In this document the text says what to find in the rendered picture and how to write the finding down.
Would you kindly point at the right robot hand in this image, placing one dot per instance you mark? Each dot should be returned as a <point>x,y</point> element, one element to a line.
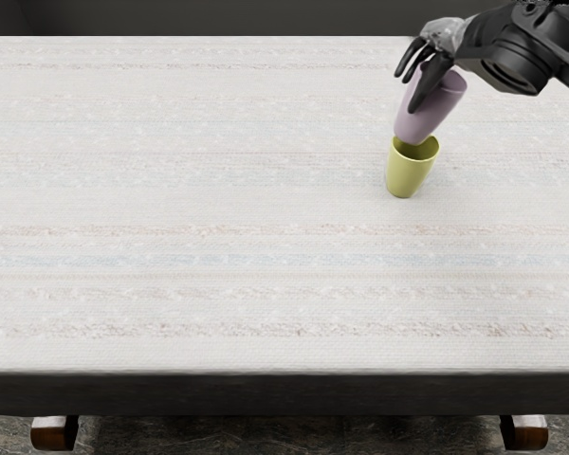
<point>436,34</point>

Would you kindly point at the yellow-green plastic cup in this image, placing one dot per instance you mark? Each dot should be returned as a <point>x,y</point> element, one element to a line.
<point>408,170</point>

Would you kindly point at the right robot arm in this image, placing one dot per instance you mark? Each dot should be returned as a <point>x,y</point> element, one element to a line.
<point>521,42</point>

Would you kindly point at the lilac plastic cup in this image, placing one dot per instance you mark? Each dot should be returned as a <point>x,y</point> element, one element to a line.
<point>419,114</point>

